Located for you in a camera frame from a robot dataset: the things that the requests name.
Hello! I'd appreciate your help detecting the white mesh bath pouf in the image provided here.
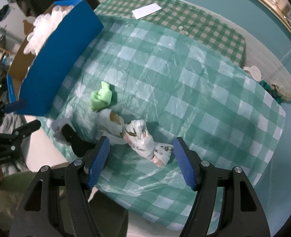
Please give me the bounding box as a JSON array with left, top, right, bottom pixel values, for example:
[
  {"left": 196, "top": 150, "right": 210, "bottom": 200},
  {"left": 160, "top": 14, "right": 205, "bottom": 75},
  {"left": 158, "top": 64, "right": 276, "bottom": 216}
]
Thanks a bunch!
[{"left": 23, "top": 5, "right": 74, "bottom": 56}]

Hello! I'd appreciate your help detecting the black sock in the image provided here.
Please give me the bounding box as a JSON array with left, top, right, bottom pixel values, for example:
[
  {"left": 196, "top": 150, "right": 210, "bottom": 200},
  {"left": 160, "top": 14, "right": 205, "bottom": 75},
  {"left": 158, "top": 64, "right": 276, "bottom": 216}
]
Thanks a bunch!
[{"left": 61, "top": 124, "right": 96, "bottom": 157}]

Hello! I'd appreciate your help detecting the white patterned plastic bag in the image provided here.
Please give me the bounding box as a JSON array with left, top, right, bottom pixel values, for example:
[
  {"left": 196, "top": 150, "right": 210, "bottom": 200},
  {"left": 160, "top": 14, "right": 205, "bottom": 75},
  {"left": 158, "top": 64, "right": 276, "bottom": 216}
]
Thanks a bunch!
[{"left": 96, "top": 109, "right": 173, "bottom": 167}]

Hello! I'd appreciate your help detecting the bright green folded cloth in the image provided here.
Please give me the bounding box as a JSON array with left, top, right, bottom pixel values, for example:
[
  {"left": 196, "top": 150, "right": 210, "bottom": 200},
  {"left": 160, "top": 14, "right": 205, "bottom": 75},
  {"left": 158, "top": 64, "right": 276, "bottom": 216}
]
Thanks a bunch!
[{"left": 90, "top": 81, "right": 112, "bottom": 111}]

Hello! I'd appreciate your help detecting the blue cardboard box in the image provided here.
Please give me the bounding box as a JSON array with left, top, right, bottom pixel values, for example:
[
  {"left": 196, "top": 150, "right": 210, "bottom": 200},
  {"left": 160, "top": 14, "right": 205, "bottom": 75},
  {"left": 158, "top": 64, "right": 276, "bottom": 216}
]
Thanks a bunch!
[{"left": 7, "top": 0, "right": 104, "bottom": 116}]

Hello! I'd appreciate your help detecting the green checked tablecloth near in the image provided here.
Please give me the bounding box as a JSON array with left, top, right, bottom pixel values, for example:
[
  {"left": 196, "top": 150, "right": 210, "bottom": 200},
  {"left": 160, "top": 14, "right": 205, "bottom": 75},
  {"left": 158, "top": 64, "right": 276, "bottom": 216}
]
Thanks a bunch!
[{"left": 38, "top": 16, "right": 286, "bottom": 230}]

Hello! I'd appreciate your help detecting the green checked tablecloth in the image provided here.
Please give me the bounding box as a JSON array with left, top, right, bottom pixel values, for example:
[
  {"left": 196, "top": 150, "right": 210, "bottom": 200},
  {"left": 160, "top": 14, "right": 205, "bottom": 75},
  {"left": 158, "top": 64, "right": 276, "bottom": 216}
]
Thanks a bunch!
[
  {"left": 95, "top": 0, "right": 246, "bottom": 66},
  {"left": 38, "top": 16, "right": 286, "bottom": 230}
]

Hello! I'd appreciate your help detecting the white paper envelope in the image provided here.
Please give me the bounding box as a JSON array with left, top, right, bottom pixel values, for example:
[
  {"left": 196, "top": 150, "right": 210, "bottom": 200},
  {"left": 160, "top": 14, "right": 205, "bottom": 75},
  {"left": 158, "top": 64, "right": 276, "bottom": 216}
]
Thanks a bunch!
[{"left": 132, "top": 3, "right": 161, "bottom": 19}]

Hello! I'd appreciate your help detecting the green checked tablecloth far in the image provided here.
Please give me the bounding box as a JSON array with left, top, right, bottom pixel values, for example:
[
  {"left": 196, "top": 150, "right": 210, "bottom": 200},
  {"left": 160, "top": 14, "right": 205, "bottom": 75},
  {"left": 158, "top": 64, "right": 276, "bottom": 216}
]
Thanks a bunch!
[{"left": 95, "top": 0, "right": 246, "bottom": 66}]

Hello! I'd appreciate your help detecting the white cable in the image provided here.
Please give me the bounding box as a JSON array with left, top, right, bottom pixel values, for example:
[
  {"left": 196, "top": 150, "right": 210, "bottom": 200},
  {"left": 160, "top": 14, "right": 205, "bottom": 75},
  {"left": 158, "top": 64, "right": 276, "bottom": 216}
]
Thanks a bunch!
[{"left": 271, "top": 39, "right": 291, "bottom": 80}]

